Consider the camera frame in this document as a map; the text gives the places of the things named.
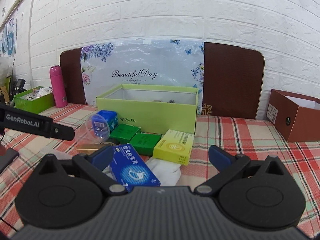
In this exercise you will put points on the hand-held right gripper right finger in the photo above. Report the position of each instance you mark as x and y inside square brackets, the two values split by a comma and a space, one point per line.
[220, 156]

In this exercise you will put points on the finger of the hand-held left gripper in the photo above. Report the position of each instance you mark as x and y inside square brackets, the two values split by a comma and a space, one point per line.
[62, 132]

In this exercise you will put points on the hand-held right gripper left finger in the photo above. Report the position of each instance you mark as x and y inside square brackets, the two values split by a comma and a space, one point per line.
[103, 155]

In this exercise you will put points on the gold box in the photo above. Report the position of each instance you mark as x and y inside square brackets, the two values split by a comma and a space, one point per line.
[86, 147]

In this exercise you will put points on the blue medicine box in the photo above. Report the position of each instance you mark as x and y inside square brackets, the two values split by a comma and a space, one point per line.
[133, 168]

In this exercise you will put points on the white and pink items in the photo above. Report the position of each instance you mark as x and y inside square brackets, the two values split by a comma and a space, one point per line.
[166, 171]

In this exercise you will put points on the lime green box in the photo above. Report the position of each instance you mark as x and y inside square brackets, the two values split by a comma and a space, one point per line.
[150, 116]

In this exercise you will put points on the green storage box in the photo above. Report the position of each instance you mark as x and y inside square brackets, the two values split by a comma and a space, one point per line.
[35, 103]

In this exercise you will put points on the small green box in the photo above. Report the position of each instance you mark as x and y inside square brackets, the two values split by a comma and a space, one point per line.
[123, 133]
[145, 143]

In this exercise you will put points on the plaid bed sheet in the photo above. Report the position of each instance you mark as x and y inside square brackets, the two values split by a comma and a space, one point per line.
[250, 135]

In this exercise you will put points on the black flat object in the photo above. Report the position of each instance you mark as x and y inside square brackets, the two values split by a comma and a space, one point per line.
[7, 158]

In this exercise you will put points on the small blue box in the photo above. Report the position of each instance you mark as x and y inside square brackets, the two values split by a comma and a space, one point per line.
[108, 117]

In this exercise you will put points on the pink thermos bottle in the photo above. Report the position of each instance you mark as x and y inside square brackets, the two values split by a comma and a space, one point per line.
[58, 87]

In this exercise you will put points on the yellow flat box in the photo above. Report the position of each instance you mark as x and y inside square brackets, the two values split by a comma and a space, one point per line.
[172, 146]

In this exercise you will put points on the brown headboard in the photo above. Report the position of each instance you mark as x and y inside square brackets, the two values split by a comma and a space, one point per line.
[232, 80]

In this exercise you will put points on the brown shoe box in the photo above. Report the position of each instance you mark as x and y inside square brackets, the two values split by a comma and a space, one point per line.
[295, 122]

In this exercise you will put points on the floral plastic bag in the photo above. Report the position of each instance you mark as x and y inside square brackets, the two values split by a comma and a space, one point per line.
[140, 62]

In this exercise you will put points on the wall poster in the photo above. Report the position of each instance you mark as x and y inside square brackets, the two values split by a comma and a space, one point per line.
[8, 40]

